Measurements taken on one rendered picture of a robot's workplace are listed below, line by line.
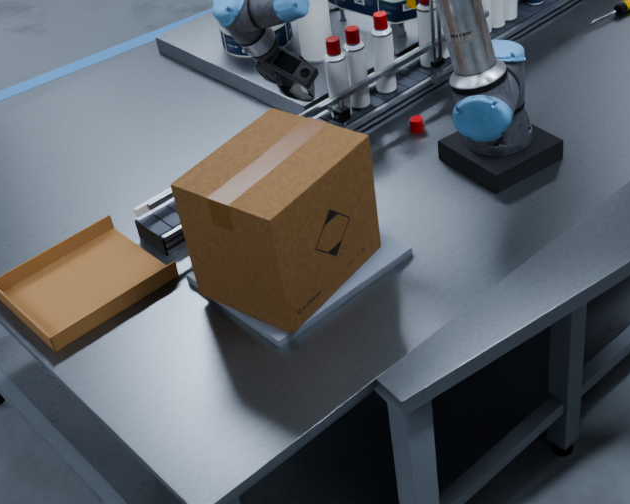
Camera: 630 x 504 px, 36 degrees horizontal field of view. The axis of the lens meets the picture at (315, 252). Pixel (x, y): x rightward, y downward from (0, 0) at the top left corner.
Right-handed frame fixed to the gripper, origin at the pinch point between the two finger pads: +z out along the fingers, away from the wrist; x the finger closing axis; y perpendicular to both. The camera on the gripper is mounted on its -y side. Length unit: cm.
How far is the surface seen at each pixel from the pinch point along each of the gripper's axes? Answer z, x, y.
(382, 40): 5.7, -21.8, -2.2
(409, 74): 23.8, -23.6, 0.5
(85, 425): 29, 99, 26
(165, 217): -14.6, 43.0, 0.3
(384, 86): 16.3, -15.3, -1.8
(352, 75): 5.5, -10.7, -1.1
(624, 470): 96, 26, -75
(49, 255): -24, 64, 13
